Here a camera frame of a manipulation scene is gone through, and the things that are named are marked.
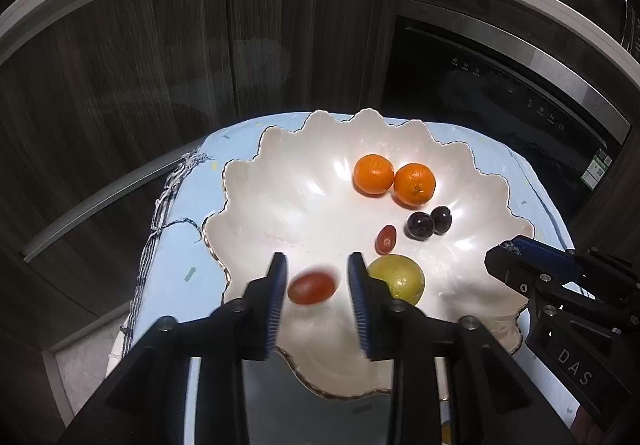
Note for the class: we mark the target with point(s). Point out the light blue tablecloth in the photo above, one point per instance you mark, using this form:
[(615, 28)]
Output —
[(175, 275)]

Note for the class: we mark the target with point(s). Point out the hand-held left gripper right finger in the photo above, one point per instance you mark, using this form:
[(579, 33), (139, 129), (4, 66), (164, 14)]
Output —
[(361, 305)]

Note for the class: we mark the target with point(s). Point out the red cherry tomato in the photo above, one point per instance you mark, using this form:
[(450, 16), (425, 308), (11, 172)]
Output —
[(386, 239), (311, 287)]

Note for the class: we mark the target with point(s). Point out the white scalloped plate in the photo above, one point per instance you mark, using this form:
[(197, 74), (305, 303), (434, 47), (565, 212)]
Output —
[(300, 205)]

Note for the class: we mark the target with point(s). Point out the yellow-green round fruit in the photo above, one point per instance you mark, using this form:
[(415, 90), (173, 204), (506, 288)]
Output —
[(400, 277)]

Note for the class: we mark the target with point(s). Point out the green white sticker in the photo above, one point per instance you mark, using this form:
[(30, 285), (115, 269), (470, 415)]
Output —
[(597, 169)]

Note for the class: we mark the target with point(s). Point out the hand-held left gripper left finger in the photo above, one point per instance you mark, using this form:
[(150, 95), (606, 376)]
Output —
[(275, 305)]

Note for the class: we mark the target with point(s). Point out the orange tangerine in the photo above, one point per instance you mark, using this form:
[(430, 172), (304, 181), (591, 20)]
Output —
[(374, 174), (414, 184)]

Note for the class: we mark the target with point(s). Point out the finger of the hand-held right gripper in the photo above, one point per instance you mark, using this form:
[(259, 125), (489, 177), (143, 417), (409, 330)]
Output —
[(610, 275), (510, 265)]

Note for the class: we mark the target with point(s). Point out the dark purple grape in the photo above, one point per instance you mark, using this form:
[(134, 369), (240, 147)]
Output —
[(419, 225), (442, 220)]

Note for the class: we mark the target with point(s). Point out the dark wood cabinet door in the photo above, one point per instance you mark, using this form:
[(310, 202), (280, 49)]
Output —
[(305, 40), (125, 100)]

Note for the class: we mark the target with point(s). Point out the dark wood cabinet drawer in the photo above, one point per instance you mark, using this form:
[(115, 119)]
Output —
[(65, 285)]

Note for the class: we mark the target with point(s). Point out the black built-in dishwasher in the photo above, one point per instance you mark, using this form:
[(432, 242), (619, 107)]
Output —
[(490, 90)]

